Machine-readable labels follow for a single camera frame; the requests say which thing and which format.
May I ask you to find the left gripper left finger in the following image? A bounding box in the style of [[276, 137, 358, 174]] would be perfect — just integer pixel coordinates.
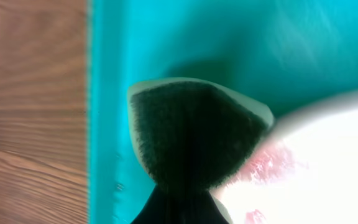
[[131, 186, 183, 224]]

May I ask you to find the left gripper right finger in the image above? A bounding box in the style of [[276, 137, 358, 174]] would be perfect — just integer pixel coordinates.
[[183, 192, 228, 224]]

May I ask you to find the green scrubbing sponge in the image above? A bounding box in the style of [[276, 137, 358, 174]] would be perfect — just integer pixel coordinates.
[[127, 78, 275, 198]]

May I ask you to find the white pink plate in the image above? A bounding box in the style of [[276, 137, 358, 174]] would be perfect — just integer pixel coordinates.
[[212, 91, 358, 224]]

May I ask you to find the teal plastic tray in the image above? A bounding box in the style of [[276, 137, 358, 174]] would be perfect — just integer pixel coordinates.
[[86, 0, 358, 223]]

